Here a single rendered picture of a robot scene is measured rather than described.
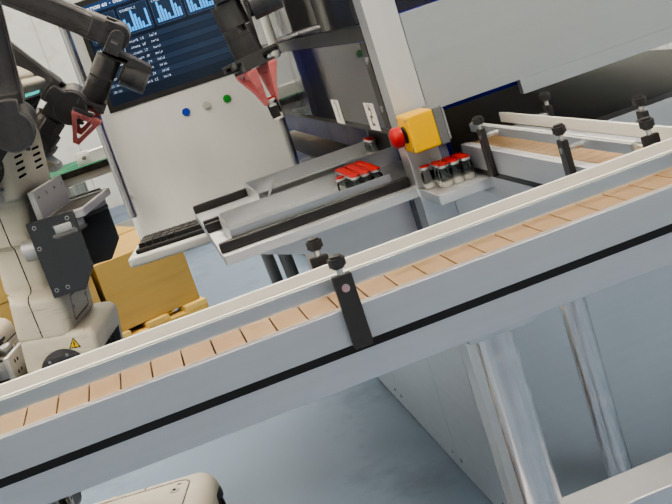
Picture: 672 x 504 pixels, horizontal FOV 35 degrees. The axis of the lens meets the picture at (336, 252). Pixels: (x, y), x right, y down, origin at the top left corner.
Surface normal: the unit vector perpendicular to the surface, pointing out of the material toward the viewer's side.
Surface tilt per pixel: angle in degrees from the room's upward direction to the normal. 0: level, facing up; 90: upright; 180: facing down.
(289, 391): 90
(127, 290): 90
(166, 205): 90
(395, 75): 90
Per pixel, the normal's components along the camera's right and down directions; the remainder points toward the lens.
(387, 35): 0.21, 0.16
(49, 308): 0.00, 0.23
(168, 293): 0.45, 0.06
